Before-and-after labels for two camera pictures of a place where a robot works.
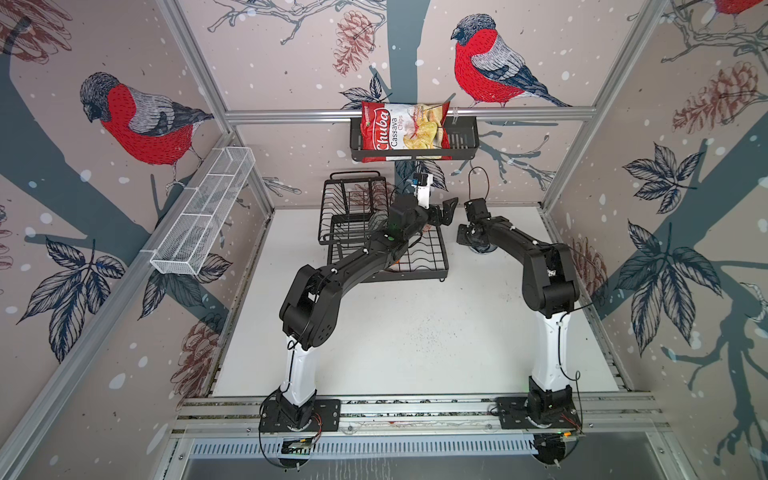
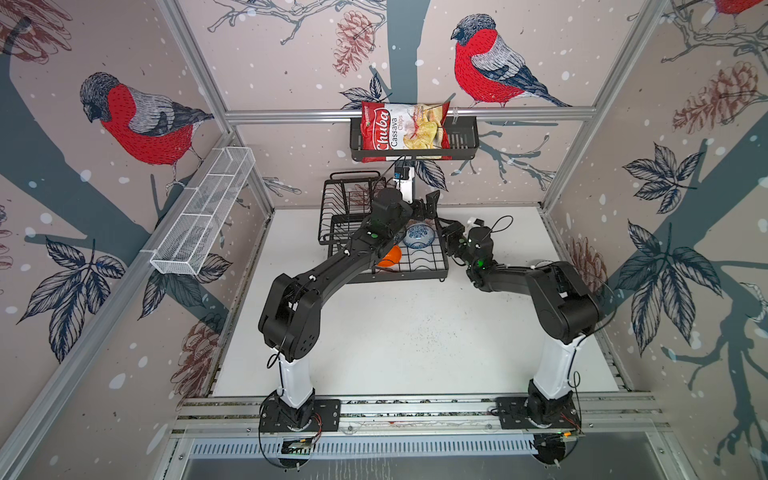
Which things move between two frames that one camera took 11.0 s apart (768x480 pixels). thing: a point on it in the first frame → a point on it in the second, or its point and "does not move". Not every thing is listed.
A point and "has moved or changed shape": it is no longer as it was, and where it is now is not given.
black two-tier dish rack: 354,210 does not move
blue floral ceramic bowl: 490,249 has moved or changed shape
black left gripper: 445,216 → 429,207
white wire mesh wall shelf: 197,223 does not move
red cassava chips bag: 404,126 does not move
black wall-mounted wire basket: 464,143 does not move
